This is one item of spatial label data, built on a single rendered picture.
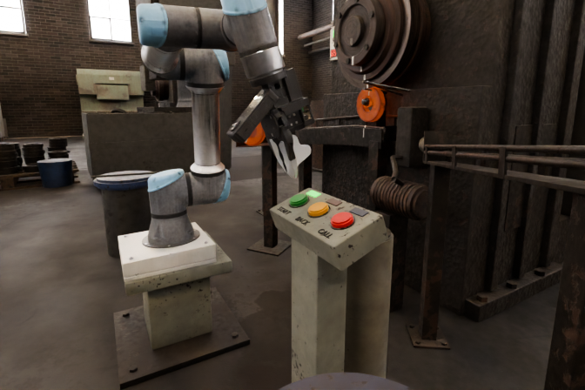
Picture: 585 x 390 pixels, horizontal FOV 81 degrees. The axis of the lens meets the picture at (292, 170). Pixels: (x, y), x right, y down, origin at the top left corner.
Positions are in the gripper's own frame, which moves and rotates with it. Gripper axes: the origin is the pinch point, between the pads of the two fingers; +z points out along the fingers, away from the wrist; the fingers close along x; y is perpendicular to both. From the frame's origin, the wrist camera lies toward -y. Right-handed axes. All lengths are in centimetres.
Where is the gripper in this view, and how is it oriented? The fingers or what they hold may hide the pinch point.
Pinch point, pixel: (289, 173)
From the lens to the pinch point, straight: 71.0
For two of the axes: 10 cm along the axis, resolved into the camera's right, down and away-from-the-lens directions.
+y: 8.2, -4.2, 3.9
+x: -4.9, -1.6, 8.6
